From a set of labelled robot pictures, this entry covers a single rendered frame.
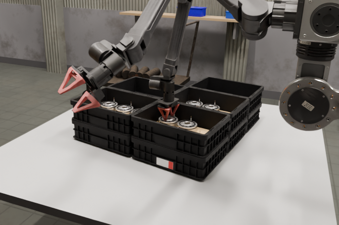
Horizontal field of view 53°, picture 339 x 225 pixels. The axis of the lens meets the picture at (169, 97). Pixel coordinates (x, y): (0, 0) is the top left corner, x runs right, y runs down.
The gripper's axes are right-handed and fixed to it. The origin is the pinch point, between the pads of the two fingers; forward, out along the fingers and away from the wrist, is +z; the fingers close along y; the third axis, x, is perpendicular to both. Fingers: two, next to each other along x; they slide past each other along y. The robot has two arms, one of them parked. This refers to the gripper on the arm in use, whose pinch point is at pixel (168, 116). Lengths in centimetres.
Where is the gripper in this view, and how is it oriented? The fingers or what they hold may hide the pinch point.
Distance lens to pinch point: 177.0
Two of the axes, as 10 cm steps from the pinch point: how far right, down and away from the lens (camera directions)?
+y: -5.8, 2.9, -7.6
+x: 8.1, 2.1, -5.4
